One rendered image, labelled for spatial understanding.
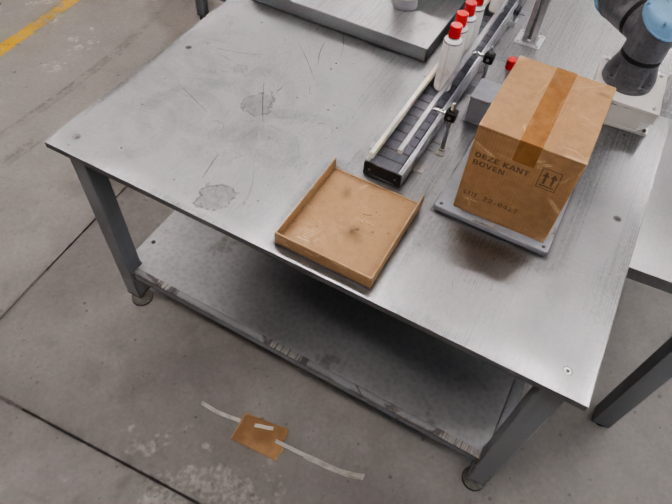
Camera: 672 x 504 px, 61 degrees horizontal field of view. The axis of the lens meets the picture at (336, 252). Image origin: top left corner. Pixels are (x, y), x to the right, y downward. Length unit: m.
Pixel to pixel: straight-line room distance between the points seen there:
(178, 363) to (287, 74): 1.09
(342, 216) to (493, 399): 0.83
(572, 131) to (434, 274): 0.44
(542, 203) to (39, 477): 1.72
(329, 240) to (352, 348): 0.62
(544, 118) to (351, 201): 0.50
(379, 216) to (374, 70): 0.61
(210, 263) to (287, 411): 0.59
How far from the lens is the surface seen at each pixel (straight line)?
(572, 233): 1.58
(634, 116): 1.92
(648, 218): 1.72
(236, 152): 1.62
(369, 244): 1.40
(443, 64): 1.73
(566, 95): 1.48
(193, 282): 2.10
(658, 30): 1.84
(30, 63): 3.61
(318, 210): 1.46
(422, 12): 2.13
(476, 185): 1.43
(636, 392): 2.07
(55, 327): 2.40
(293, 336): 1.95
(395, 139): 1.60
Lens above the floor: 1.94
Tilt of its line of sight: 53 degrees down
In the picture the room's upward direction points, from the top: 5 degrees clockwise
